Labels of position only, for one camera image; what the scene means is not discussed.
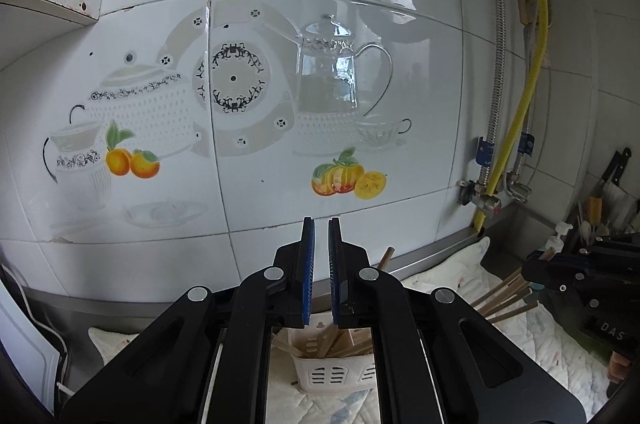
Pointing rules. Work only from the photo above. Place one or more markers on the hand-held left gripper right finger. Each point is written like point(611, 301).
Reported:
point(334, 274)

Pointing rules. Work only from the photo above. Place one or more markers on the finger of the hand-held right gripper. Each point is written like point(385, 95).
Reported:
point(615, 244)
point(565, 276)

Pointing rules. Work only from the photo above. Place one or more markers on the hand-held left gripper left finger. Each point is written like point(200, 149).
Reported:
point(307, 274)

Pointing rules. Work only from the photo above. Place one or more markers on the brown wooden chopstick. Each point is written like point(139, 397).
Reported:
point(386, 258)
point(345, 344)
point(287, 346)

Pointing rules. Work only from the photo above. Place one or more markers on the pile of wooden chopsticks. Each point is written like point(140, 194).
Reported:
point(505, 296)

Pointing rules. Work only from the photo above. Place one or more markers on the white plastic utensil holder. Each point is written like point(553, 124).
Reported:
point(325, 376)

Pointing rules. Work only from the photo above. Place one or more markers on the white quilted mat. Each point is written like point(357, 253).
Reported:
point(540, 339)

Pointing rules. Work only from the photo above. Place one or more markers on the white kitchen appliance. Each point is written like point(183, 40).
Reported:
point(20, 344)

